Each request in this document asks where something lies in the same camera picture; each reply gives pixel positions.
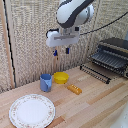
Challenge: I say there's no yellow bowl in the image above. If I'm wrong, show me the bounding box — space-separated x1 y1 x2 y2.
53 71 70 85

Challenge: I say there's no black oven rack tray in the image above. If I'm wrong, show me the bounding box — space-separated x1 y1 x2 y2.
79 63 112 85

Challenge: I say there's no white floral rimmed plate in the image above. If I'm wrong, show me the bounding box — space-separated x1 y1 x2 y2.
8 94 56 128

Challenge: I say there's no orange bread loaf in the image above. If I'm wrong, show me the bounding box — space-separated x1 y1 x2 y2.
67 84 83 96

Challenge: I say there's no blue mug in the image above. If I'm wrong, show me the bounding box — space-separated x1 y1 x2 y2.
39 73 53 93

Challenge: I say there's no black toaster oven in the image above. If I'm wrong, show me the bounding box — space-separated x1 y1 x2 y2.
89 37 128 80

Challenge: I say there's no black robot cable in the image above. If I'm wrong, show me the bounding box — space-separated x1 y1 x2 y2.
79 11 128 36

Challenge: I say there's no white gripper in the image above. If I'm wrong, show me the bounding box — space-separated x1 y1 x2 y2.
45 28 81 57

